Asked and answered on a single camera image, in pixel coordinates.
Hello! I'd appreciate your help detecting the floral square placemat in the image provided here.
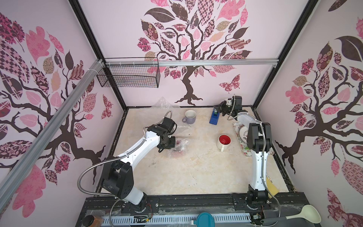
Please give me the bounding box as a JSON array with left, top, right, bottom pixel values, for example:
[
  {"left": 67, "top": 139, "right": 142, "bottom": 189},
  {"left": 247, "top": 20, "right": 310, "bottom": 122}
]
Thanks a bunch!
[{"left": 233, "top": 123, "right": 274, "bottom": 157}]

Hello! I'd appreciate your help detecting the brown jar black lid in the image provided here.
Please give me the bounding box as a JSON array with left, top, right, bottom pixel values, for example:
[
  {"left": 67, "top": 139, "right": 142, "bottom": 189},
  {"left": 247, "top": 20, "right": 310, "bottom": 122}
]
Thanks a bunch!
[{"left": 82, "top": 215, "right": 104, "bottom": 227}]

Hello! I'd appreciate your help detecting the blue tape dispenser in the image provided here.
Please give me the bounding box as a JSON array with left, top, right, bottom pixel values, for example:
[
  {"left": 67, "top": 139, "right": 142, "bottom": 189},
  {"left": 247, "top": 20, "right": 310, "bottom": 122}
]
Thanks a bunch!
[{"left": 209, "top": 109, "right": 220, "bottom": 125}]

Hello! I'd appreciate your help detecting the clear bubble wrap sheet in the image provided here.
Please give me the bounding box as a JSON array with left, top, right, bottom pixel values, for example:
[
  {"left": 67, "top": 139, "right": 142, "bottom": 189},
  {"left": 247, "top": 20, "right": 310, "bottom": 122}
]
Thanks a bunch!
[
  {"left": 167, "top": 138, "right": 190, "bottom": 159},
  {"left": 150, "top": 97, "right": 191, "bottom": 134}
]

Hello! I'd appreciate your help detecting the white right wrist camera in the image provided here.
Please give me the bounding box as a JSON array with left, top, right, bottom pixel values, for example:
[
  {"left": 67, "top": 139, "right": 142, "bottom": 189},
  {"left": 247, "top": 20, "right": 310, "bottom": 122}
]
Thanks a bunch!
[{"left": 226, "top": 98, "right": 233, "bottom": 107}]

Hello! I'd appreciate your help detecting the lavender mug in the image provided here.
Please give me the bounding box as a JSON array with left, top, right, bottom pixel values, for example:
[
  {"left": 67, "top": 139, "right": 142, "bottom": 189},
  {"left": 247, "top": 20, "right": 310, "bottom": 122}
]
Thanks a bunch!
[{"left": 182, "top": 110, "right": 197, "bottom": 124}]

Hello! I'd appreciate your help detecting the aluminium frame bar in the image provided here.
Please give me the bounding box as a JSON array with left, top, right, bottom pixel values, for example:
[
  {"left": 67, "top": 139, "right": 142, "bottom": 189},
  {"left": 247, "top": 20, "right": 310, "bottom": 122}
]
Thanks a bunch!
[
  {"left": 1, "top": 59, "right": 104, "bottom": 211},
  {"left": 105, "top": 59, "right": 279, "bottom": 67}
]

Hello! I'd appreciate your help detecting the round white plate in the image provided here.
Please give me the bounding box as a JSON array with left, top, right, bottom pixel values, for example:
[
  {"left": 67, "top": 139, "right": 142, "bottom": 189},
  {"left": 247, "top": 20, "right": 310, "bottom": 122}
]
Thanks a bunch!
[{"left": 239, "top": 126, "right": 248, "bottom": 144}]

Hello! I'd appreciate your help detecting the left flexible metal conduit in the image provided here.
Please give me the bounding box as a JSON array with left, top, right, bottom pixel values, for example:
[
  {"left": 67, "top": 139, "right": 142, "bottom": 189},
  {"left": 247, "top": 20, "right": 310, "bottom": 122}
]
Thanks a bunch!
[{"left": 77, "top": 110, "right": 174, "bottom": 198}]

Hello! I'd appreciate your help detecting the flexible metal conduit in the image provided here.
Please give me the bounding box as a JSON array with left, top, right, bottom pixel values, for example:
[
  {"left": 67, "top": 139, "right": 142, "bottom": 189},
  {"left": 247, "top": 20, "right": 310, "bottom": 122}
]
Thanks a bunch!
[
  {"left": 77, "top": 110, "right": 174, "bottom": 198},
  {"left": 229, "top": 95, "right": 281, "bottom": 216}
]

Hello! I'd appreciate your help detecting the white slotted cable duct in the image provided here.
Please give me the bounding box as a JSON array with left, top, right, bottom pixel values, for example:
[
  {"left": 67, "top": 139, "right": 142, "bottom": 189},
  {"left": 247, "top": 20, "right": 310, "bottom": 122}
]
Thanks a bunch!
[{"left": 101, "top": 213, "right": 251, "bottom": 227}]

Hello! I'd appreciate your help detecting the white mug red inside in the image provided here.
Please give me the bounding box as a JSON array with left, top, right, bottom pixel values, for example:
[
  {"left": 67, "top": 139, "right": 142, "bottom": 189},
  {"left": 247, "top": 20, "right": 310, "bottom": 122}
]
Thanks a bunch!
[{"left": 217, "top": 134, "right": 231, "bottom": 152}]

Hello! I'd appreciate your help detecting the rear aluminium frame bar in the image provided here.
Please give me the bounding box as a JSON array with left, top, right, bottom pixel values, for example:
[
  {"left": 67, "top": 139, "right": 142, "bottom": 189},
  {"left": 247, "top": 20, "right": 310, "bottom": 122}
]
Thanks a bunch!
[{"left": 105, "top": 59, "right": 279, "bottom": 67}]

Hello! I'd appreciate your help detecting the yellow green sponge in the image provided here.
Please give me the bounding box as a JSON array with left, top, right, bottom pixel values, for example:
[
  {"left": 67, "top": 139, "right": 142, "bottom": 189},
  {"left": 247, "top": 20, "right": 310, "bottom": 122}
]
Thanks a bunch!
[{"left": 266, "top": 177, "right": 279, "bottom": 199}]

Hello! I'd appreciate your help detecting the cream plastic ladle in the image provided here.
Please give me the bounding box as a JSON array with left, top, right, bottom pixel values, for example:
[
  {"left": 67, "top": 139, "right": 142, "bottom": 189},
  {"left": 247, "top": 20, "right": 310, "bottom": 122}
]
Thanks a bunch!
[{"left": 259, "top": 204, "right": 321, "bottom": 226}]

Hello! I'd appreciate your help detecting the right flexible metal conduit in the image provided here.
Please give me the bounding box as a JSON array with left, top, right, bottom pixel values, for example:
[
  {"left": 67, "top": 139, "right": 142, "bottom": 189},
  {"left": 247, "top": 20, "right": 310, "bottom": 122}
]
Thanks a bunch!
[{"left": 229, "top": 95, "right": 281, "bottom": 216}]

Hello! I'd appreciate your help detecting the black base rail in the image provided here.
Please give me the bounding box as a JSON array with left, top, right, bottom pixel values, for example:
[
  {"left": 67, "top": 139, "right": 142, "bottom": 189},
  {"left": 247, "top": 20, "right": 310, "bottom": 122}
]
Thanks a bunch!
[{"left": 76, "top": 192, "right": 309, "bottom": 227}]

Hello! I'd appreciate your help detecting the teal round lid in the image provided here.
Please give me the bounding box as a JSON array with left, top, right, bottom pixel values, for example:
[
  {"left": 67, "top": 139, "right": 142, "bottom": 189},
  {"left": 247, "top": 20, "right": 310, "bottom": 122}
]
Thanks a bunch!
[{"left": 190, "top": 212, "right": 216, "bottom": 227}]

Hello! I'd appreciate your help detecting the left aluminium frame bar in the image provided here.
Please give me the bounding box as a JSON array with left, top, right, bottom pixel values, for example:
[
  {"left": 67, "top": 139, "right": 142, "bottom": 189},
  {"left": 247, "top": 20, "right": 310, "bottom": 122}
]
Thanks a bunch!
[{"left": 1, "top": 59, "right": 104, "bottom": 211}]

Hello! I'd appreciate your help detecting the black wire basket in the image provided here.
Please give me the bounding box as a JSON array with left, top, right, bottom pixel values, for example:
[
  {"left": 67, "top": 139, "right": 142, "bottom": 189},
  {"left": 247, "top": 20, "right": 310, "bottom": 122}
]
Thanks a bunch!
[{"left": 97, "top": 57, "right": 161, "bottom": 88}]

